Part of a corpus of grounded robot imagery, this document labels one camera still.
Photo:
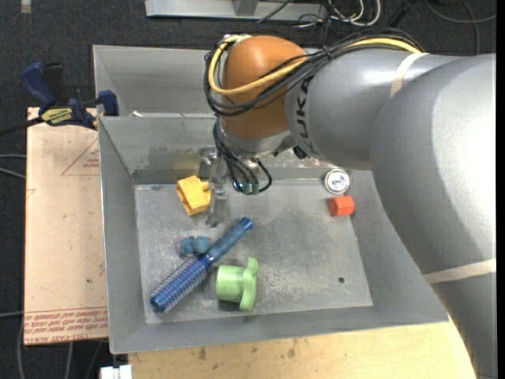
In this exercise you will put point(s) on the light green plastic knob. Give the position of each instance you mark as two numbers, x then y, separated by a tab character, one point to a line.
233	284

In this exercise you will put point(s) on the blue hairbrush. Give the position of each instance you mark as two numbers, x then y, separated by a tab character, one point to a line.
189	275

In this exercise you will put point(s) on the round white and clear disc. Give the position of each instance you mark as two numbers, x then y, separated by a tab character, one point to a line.
337	180

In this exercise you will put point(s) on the yellow toy block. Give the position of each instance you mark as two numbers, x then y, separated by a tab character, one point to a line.
193	196

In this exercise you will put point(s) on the grey metal bin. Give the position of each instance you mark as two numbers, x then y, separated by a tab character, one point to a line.
300	251

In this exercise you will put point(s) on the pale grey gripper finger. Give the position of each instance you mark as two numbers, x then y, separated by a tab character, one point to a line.
223	201
213	211

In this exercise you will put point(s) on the black cylinder on white bracket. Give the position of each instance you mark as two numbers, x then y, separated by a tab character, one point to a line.
300	152

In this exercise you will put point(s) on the orange-red small block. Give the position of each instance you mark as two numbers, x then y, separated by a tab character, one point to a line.
340	206

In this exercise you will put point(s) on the brown cardboard board, red print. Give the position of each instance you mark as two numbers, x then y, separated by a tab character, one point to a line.
63	227

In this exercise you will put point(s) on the small blue toy animal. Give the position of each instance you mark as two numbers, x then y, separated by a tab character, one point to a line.
193	245

